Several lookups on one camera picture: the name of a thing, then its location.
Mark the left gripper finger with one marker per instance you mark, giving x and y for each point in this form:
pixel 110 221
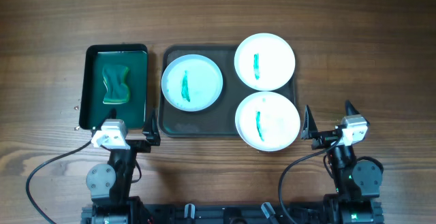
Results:
pixel 150 129
pixel 112 114

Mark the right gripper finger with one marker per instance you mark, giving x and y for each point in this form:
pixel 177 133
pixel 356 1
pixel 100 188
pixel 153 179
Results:
pixel 350 109
pixel 309 128

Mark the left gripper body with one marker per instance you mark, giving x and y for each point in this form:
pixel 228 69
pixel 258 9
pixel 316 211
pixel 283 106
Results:
pixel 135 142

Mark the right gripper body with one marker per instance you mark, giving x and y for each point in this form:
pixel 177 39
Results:
pixel 330 139

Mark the green yellow sponge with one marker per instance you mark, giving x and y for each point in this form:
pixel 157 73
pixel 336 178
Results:
pixel 117 90

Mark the white plate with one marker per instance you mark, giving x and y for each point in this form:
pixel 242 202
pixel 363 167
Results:
pixel 192 82
pixel 267 121
pixel 264 62

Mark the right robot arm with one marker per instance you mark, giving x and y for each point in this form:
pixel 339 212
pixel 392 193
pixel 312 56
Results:
pixel 357 179

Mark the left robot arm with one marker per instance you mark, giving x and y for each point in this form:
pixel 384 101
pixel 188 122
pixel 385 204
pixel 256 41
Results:
pixel 110 183

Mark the dark green water tray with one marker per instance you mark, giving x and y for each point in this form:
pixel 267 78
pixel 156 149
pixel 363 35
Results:
pixel 93 109

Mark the dark brown serving tray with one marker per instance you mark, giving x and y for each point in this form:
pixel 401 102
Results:
pixel 216 120

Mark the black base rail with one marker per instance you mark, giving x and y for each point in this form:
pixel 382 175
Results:
pixel 304 212

